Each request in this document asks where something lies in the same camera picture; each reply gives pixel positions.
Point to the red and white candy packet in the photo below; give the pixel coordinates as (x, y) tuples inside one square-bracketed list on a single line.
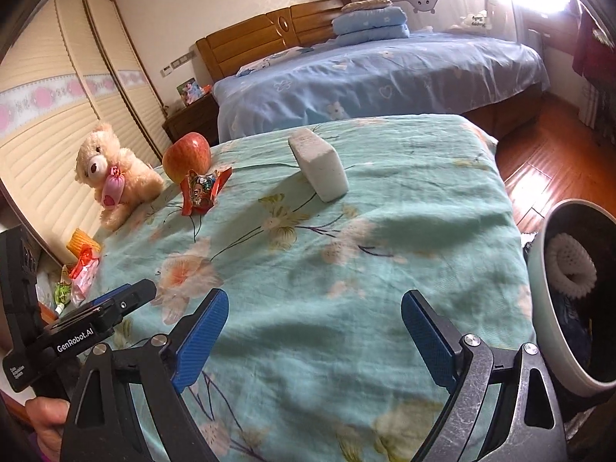
[(84, 272)]

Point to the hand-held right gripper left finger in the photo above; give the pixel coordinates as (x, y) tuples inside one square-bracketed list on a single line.
[(202, 337)]

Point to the wooden nightstand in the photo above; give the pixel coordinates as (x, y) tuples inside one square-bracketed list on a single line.
[(192, 122)]

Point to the small orange foam net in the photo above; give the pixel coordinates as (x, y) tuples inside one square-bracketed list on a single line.
[(82, 243)]

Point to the green floral blanket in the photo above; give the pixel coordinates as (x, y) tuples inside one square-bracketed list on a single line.
[(337, 274)]

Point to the flat patterned cushion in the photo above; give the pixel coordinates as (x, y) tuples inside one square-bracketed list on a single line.
[(365, 5)]

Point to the pale green waste bin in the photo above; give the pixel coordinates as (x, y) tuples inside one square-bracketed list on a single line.
[(539, 308)]

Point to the wooden headboard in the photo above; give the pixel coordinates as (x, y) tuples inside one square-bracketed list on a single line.
[(250, 38)]

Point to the red apple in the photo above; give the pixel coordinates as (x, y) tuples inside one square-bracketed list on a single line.
[(187, 154)]

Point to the beige teddy bear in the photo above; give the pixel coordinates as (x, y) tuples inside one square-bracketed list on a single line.
[(130, 178)]

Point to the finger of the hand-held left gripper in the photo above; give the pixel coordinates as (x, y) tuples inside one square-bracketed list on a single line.
[(137, 293)]

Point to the red candy wrapper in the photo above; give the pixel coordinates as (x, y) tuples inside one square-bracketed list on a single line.
[(202, 192)]

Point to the bed with blue sheet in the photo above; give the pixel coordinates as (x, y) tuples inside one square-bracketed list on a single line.
[(385, 77)]

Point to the white foam block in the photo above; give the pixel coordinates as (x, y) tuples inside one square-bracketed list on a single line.
[(320, 163)]

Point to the photo frame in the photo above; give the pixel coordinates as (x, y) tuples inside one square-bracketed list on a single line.
[(188, 91)]

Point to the wall switch panel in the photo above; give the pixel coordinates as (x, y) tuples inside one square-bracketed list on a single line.
[(175, 65)]

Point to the cream sliding-door wardrobe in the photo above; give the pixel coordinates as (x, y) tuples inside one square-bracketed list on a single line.
[(48, 120)]

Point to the person's left hand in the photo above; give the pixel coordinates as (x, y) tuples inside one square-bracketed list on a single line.
[(45, 418)]

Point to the green candy wrapper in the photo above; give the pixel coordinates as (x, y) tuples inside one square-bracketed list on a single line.
[(62, 296)]

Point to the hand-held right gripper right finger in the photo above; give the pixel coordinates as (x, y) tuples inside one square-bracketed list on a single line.
[(428, 341)]

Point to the folded blue quilt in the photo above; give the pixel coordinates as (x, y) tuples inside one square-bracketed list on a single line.
[(370, 24)]

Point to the grey bed guard rail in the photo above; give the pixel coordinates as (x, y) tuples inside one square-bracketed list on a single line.
[(447, 5)]

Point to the dark red hanging garment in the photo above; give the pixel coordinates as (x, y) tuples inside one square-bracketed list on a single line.
[(592, 48)]

